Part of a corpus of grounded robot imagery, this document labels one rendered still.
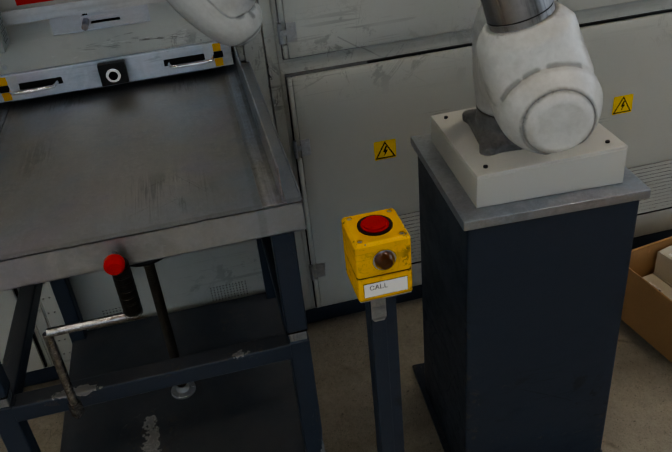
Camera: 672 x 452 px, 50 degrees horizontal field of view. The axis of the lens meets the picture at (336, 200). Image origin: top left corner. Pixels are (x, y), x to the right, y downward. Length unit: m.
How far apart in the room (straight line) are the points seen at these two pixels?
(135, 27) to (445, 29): 0.75
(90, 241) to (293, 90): 0.79
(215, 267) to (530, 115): 1.20
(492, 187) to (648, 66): 1.00
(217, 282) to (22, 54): 0.80
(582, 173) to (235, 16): 0.67
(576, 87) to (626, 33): 1.05
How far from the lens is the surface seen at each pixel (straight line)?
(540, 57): 1.09
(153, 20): 1.71
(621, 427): 1.99
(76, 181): 1.39
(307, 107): 1.84
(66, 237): 1.23
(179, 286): 2.09
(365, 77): 1.85
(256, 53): 1.79
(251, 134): 1.42
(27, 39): 1.74
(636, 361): 2.16
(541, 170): 1.33
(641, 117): 2.28
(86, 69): 1.74
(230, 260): 2.05
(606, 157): 1.38
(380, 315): 1.08
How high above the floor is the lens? 1.46
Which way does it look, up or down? 31 degrees down
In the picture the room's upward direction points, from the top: 6 degrees counter-clockwise
